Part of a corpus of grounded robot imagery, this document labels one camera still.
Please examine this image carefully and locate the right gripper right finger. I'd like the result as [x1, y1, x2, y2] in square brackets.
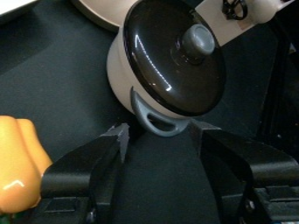
[188, 119, 299, 224]

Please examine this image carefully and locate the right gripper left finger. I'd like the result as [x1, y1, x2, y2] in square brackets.
[32, 122, 131, 224]

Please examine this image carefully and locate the yellow toy bell pepper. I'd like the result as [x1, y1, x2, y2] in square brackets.
[0, 115, 53, 224]

